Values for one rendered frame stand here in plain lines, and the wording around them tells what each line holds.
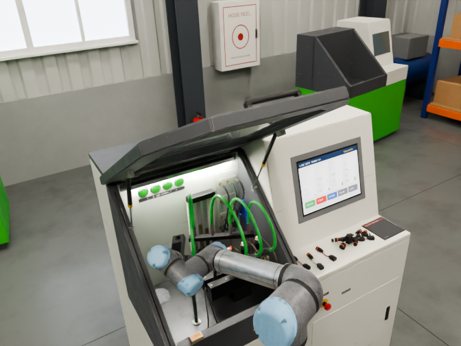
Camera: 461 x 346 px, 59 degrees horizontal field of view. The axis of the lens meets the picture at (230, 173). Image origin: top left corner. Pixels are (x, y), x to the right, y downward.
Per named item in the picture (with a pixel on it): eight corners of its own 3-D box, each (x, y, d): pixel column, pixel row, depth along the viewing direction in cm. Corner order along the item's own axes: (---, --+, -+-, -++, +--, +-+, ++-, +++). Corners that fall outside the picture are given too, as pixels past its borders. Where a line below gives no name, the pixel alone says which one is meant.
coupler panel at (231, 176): (221, 228, 218) (218, 176, 203) (218, 226, 220) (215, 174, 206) (242, 221, 223) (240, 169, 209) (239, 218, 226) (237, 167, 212)
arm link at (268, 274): (335, 261, 113) (209, 233, 146) (315, 284, 106) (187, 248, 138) (340, 297, 117) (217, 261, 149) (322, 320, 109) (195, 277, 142)
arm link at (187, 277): (214, 269, 133) (190, 248, 137) (189, 288, 125) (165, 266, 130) (209, 283, 138) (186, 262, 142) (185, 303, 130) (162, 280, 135)
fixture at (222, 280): (213, 312, 195) (210, 287, 188) (203, 299, 202) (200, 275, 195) (272, 285, 209) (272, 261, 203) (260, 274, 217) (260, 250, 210)
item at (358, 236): (344, 255, 206) (344, 246, 203) (328, 244, 214) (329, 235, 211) (376, 239, 215) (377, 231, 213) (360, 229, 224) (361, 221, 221)
